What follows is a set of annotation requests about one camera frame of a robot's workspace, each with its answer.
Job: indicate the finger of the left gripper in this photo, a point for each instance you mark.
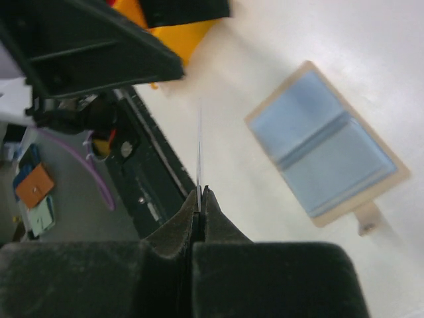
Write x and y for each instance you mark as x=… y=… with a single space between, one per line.
x=72 y=48

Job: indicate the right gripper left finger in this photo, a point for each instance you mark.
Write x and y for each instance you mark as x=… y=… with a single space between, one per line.
x=145 y=278

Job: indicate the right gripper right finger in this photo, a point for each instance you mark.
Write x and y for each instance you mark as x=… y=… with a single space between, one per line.
x=235 y=277

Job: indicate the silver credit card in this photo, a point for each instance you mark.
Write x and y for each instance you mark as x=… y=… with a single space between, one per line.
x=199 y=157

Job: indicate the beige card holder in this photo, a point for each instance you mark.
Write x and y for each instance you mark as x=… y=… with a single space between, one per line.
x=332 y=160

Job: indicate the orange leather card holder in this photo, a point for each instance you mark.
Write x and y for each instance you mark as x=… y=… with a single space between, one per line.
x=35 y=187

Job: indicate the yellow plastic bin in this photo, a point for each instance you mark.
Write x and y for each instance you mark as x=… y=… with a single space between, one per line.
x=181 y=39

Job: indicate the mint green wallet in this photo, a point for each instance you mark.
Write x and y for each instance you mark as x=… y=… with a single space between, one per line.
x=41 y=217

